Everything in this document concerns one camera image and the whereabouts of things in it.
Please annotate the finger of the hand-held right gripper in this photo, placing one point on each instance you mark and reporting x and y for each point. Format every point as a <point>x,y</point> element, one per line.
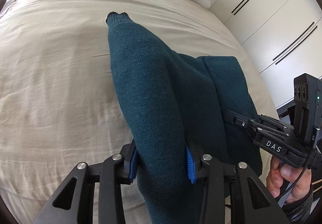
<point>241,123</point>
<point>274,120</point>

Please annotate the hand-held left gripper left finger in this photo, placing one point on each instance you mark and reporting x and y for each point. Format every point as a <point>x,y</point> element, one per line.
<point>132,163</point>

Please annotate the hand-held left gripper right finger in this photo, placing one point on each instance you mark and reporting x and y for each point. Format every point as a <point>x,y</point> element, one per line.
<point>191,168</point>

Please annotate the dark teal knit sweater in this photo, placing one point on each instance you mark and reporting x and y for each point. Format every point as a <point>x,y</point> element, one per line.
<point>161,103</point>

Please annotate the person's right forearm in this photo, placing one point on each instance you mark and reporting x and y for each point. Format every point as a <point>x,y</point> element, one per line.
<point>300,210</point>

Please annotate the person's right hand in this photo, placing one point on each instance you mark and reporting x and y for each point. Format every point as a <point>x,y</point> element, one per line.
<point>289,181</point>

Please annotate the white wardrobe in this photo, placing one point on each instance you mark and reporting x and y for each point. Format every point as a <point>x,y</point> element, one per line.
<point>271,12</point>

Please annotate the bed with beige sheet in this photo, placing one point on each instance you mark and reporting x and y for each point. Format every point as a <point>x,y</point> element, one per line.
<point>63,75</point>

